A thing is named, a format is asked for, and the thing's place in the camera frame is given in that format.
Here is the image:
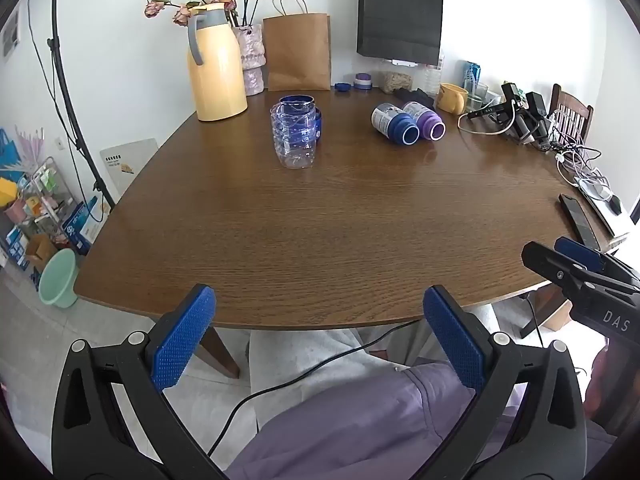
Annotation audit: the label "black smartphone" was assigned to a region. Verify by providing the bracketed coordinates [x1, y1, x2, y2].
[558, 193, 602, 252]

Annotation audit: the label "clear plastic jar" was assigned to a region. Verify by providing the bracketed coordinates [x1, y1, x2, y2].
[422, 50, 446, 97]

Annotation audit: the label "purple-rimmed printed cup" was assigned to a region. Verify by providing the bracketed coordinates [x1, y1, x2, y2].
[402, 101, 447, 141]

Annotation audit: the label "black pouch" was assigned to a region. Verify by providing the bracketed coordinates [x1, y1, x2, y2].
[394, 87, 437, 107]

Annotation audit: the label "open cardboard box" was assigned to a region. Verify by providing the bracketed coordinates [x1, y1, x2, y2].
[24, 233, 59, 272]

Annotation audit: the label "clear snack container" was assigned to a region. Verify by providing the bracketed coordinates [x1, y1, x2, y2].
[382, 70, 415, 94]

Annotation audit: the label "brown paper bag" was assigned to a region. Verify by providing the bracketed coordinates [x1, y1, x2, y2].
[262, 0, 332, 92]

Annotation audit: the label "wooden table leg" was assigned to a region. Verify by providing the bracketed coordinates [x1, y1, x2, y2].
[192, 326, 242, 379]

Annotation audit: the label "wire storage rack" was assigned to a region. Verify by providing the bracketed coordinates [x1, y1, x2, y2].
[17, 156, 77, 252]

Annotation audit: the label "yellow mug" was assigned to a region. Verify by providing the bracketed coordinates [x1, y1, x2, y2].
[436, 83, 470, 115]

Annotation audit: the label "person's right forearm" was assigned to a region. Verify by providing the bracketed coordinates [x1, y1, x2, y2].
[585, 340, 621, 433]

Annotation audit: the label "black spare gripper device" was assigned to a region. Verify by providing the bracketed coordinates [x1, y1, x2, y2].
[467, 81, 552, 150]

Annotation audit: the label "black cable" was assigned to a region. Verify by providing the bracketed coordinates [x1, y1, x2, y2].
[207, 322, 427, 457]

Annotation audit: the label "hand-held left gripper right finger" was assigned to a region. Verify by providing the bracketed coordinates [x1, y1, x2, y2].
[420, 285, 588, 480]

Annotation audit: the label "black light stand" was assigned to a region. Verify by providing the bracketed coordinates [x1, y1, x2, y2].
[46, 0, 117, 207]

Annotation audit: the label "yellow thermos jug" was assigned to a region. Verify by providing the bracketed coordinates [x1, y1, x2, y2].
[187, 2, 249, 122]

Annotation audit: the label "blue packet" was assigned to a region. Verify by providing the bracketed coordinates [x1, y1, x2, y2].
[462, 60, 483, 92]

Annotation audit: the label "clear ribbed plastic cup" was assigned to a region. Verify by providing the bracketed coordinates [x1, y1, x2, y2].
[270, 101, 319, 170]

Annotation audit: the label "wooden chair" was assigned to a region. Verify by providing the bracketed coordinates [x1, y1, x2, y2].
[548, 83, 595, 147]

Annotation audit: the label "person's purple top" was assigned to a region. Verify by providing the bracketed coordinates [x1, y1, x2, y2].
[225, 360, 621, 480]

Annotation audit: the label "tangle of white cables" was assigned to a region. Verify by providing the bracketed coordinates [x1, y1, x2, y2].
[549, 110, 608, 188]

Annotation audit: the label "pale purple ribbed vase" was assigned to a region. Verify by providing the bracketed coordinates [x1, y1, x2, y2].
[232, 23, 266, 96]

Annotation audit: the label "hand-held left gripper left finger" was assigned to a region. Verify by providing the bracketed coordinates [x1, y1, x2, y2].
[51, 283, 228, 480]

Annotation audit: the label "clear drinking glass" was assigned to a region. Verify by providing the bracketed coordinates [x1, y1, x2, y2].
[467, 82, 490, 112]

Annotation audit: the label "blue shopping bag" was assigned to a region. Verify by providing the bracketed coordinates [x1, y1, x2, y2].
[0, 127, 24, 182]

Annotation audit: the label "white printed board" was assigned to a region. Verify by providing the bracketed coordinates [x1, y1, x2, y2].
[98, 137, 160, 202]

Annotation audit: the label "person's grey pants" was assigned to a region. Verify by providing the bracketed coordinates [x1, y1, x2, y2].
[247, 304, 502, 433]

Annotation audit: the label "green plastic bucket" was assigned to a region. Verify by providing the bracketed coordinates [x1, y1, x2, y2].
[38, 248, 80, 310]

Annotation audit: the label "white flat box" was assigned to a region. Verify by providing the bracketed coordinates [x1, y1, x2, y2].
[574, 175, 634, 240]

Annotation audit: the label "dark blue translucent cup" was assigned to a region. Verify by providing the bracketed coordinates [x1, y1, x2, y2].
[278, 94, 324, 149]

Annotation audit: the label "blue and white carton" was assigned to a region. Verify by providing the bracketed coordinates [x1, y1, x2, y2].
[59, 195, 104, 257]

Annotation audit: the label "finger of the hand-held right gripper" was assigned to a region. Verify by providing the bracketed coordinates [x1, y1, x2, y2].
[522, 241, 617, 311]
[554, 236, 640, 292]

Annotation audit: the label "blue-rimmed printed cup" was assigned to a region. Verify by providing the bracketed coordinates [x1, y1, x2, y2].
[370, 102, 421, 146]

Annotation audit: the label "black paper bag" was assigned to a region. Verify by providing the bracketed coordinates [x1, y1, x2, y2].
[356, 0, 445, 67]

